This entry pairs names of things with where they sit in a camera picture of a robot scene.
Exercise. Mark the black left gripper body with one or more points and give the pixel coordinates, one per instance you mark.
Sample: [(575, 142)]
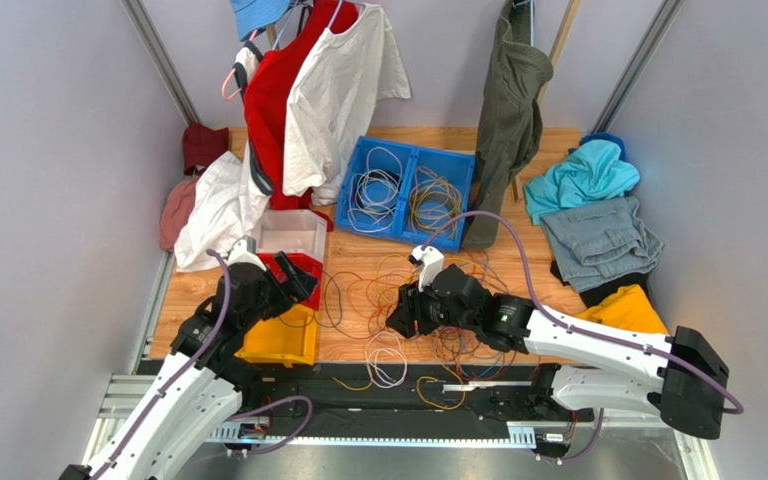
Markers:
[(276, 297)]

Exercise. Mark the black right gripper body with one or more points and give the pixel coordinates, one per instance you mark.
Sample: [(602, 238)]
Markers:
[(412, 309)]

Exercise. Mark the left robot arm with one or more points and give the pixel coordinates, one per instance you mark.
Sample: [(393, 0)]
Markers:
[(202, 383)]

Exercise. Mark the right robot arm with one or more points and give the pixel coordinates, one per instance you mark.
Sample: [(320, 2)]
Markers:
[(679, 378)]

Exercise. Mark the red storage bin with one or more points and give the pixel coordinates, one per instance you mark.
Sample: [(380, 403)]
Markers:
[(303, 262)]

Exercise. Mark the yellow storage bin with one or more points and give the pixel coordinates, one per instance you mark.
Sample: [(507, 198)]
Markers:
[(289, 340)]

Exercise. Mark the white storage bin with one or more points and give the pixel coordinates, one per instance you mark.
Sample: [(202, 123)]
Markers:
[(291, 231)]

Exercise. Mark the white cloth on floor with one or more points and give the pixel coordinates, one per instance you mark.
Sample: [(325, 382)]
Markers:
[(230, 198)]

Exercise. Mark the blue divided bin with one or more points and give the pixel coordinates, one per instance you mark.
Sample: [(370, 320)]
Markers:
[(405, 193)]

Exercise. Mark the maroon cloth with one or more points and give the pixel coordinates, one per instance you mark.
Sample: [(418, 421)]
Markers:
[(201, 146)]

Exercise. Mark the light blue jeans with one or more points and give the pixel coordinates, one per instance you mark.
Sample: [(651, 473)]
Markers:
[(601, 242)]

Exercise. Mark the red t-shirt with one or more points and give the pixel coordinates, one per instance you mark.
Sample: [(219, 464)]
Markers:
[(267, 94)]

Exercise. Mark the white t-shirt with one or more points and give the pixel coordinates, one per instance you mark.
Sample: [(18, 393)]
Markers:
[(333, 98)]

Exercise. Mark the olive green garment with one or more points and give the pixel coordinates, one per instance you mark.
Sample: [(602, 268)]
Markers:
[(510, 124)]

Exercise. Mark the yellow cloth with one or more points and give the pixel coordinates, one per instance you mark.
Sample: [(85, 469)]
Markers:
[(628, 309)]

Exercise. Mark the teal cloth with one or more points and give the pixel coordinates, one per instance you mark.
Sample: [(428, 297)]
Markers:
[(592, 173)]

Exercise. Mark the dark blue cloth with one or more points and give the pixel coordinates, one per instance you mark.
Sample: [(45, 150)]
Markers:
[(603, 136)]

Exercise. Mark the blue hat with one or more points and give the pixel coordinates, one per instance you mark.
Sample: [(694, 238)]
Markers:
[(253, 15)]

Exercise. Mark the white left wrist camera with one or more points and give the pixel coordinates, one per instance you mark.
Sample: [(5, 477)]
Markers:
[(244, 250)]

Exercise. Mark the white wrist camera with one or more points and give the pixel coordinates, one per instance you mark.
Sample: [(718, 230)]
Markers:
[(244, 250), (429, 261)]

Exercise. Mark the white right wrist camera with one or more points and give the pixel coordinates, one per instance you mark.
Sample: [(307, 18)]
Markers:
[(429, 261)]

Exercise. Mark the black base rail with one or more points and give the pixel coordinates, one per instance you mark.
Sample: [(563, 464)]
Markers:
[(326, 405)]

